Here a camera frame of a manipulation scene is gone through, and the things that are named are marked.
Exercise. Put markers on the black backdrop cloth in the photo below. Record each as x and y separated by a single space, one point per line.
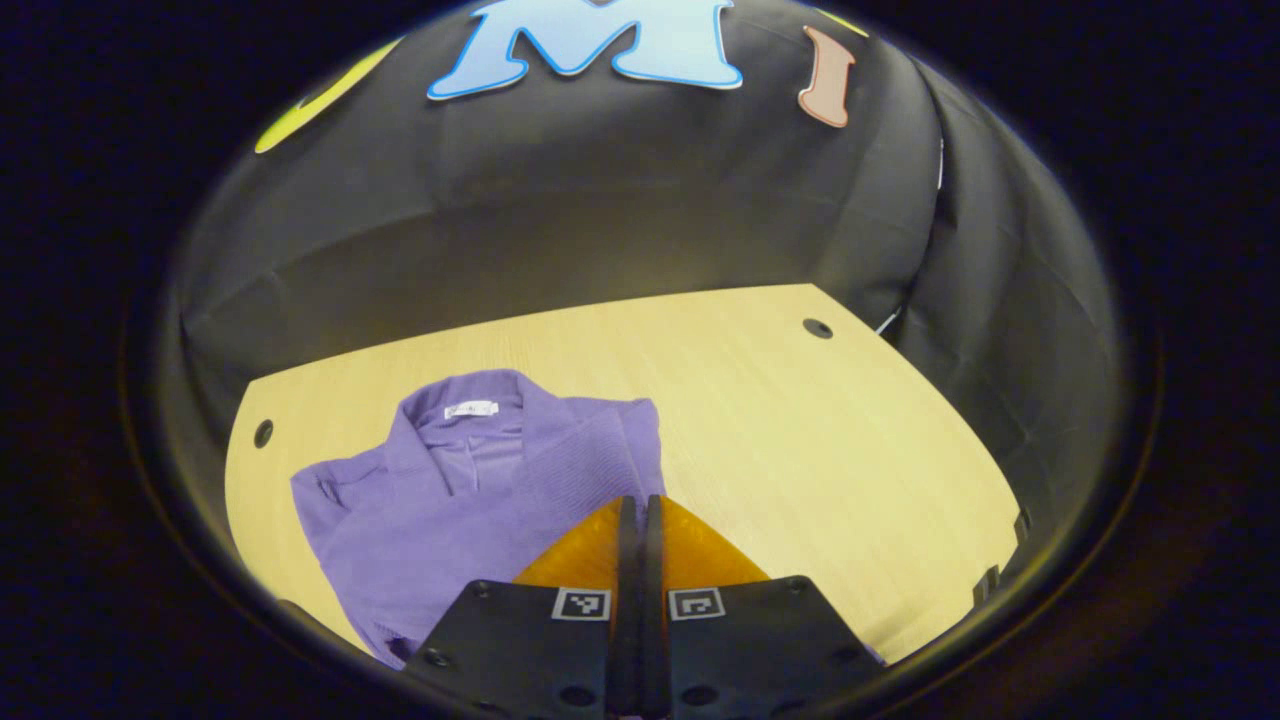
600 200

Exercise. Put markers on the black round table grommet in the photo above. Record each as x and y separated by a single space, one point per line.
817 328
263 433

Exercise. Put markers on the purple knit collared shirt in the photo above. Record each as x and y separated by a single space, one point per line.
450 530

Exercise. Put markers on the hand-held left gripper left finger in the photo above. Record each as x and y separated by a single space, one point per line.
627 620

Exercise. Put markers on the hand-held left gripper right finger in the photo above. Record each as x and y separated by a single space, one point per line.
653 620

